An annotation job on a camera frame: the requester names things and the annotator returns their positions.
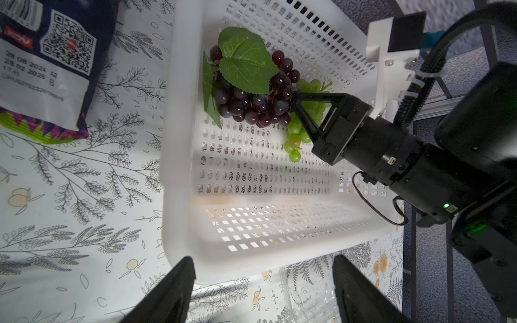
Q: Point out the white plastic basket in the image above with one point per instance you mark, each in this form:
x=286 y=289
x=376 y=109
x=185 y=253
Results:
x=233 y=201

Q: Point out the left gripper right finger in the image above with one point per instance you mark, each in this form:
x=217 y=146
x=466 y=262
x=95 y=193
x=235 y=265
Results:
x=358 y=299

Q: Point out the floral tablecloth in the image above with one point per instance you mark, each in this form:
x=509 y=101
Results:
x=81 y=221

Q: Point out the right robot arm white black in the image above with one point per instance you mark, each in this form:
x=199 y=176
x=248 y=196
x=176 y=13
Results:
x=468 y=175

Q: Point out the right aluminium frame post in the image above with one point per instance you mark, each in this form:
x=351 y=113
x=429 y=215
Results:
x=437 y=109

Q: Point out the blue snack bag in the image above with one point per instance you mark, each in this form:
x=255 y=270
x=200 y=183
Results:
x=52 y=57

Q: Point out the dark purple grape bunch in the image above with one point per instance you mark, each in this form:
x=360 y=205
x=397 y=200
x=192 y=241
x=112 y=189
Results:
x=244 y=82

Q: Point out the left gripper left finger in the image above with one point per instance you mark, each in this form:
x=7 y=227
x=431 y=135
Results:
x=169 y=300

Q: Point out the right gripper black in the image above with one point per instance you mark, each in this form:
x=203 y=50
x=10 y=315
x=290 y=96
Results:
x=384 y=152

